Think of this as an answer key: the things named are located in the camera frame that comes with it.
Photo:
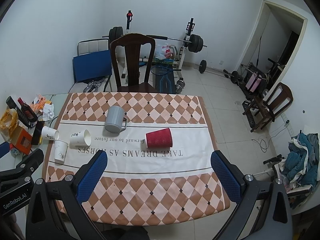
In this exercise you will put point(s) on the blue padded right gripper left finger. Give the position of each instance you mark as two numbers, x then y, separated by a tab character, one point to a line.
43	218

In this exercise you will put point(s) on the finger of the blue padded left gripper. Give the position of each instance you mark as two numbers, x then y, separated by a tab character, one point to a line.
4	149

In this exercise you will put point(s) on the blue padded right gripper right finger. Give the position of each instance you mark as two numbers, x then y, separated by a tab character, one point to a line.
273	221

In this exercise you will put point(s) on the red ribbed paper cup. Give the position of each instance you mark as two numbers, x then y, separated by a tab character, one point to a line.
159	139

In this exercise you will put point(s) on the white paper cup lying left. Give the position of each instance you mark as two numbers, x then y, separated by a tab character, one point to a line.
49	133

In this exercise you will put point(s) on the white paper cup lying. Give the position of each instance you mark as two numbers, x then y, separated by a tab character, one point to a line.
49	133
82	138

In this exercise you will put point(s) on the white paper cup upside down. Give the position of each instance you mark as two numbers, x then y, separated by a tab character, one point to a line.
60	150

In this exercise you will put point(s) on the white paper cup lying centre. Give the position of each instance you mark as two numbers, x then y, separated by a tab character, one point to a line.
82	138

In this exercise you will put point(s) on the orange cardboard box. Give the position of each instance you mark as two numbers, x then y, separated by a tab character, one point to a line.
21	140

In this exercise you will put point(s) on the yellow plastic bag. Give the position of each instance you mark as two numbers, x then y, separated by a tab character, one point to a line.
8	123

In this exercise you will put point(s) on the dark sauce bottle red label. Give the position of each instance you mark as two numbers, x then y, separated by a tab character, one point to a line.
26	109

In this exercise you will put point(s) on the black rectangular box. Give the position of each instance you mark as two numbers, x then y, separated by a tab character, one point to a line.
21	116

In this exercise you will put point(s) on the orange snack wrapper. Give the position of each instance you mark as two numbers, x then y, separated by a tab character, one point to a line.
38	103

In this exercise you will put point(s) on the crumpled white tissue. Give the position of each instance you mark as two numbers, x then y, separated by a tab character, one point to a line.
48	112

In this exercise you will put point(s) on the pile of blue clothes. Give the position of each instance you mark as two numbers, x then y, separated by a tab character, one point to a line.
301	166

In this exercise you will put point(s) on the grey plastic mug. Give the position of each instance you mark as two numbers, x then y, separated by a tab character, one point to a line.
116	121

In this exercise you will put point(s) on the checkered brown pink tablecloth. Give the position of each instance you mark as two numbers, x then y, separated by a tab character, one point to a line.
140	185

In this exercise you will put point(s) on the blue folding chair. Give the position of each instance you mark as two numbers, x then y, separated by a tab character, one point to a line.
92	64

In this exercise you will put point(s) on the small barbell on floor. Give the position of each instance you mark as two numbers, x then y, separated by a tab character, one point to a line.
233	76

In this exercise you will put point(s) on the chrome dumbbell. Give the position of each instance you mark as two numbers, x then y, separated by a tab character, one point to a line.
179	86

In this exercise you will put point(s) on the blue exercise mat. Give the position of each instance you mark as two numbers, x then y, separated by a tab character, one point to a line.
164	79

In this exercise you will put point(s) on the weight bench rack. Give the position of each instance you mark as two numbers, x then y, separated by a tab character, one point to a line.
178	61

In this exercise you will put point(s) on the barbell with black plates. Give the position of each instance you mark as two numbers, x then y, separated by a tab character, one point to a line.
194	44

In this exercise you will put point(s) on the red white plastic bag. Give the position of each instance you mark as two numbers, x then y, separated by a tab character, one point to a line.
164	52

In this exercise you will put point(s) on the dark wooden chair by wall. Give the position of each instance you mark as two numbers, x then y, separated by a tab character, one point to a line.
260	112

